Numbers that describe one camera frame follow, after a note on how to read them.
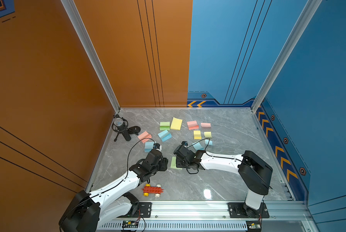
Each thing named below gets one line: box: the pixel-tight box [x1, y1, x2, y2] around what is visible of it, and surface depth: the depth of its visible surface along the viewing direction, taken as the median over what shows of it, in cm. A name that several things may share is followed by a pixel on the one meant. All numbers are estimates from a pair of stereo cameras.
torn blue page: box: [204, 139, 214, 146], surface depth 101 cm
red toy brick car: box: [142, 183, 164, 198], surface depth 80 cm
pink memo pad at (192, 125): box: [186, 120, 200, 131], surface depth 112 cm
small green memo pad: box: [159, 121, 171, 131], surface depth 108 cm
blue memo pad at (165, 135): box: [157, 129, 173, 143], surface depth 103 cm
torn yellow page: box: [203, 131, 213, 138], surface depth 107 cm
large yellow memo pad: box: [170, 116, 183, 131], surface depth 111 cm
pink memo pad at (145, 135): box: [137, 130, 153, 144], surface depth 104 cm
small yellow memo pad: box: [193, 130, 202, 140], surface depth 105 cm
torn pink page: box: [200, 122, 212, 128], surface depth 112 cm
